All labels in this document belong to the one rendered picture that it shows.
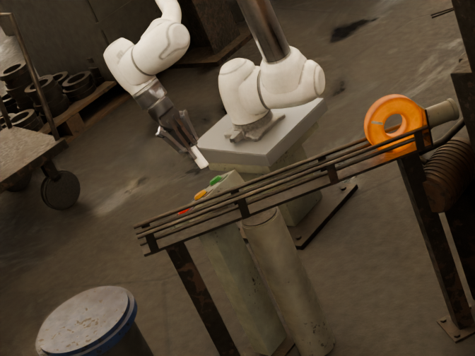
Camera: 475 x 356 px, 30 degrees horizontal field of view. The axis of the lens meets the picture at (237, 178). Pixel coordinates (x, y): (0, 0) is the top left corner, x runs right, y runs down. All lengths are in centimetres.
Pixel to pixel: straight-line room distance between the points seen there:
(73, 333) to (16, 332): 109
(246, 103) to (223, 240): 73
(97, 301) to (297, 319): 60
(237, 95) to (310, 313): 91
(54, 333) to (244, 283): 58
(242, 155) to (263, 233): 75
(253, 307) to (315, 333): 21
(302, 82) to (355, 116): 102
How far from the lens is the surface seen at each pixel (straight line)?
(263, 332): 283
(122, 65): 255
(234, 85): 320
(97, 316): 266
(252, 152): 319
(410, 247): 311
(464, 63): 214
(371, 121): 230
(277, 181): 232
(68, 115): 525
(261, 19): 301
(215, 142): 336
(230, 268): 268
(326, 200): 350
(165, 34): 243
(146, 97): 257
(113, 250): 389
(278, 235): 254
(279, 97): 315
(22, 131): 475
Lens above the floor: 176
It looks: 26 degrees down
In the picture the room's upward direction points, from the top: 24 degrees counter-clockwise
